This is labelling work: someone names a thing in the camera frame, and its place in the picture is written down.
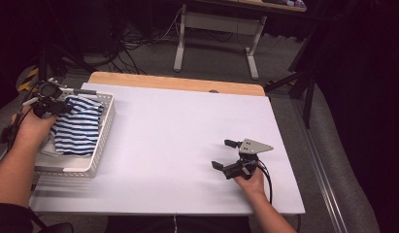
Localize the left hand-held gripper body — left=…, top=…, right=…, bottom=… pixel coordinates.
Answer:
left=32, top=80, right=71, bottom=119

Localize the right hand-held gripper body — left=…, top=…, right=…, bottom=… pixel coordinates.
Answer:
left=231, top=138, right=275, bottom=180

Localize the blue white striped shirt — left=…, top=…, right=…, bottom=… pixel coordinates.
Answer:
left=41, top=94, right=105, bottom=158

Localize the white perforated plastic basket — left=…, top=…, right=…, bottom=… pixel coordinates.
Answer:
left=33, top=86, right=116, bottom=179

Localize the person's right hand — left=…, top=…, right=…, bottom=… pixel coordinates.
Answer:
left=233, top=169, right=267, bottom=198

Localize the person's left hand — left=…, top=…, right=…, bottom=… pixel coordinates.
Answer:
left=12, top=108, right=57, bottom=149

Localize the yellow black floor tape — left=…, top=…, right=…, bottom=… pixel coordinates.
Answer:
left=17, top=65, right=40, bottom=93

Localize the black tripod stand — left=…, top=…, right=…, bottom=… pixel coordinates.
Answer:
left=33, top=45, right=98, bottom=108

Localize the black metal stand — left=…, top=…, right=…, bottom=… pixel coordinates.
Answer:
left=264, top=28, right=318, bottom=129

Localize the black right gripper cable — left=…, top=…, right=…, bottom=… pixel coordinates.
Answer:
left=256, top=159, right=275, bottom=205

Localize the bundle of floor cables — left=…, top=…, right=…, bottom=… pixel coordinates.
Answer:
left=113, top=6, right=185, bottom=76

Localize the grey metal frame desk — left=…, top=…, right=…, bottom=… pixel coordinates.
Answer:
left=173, top=0, right=308, bottom=82

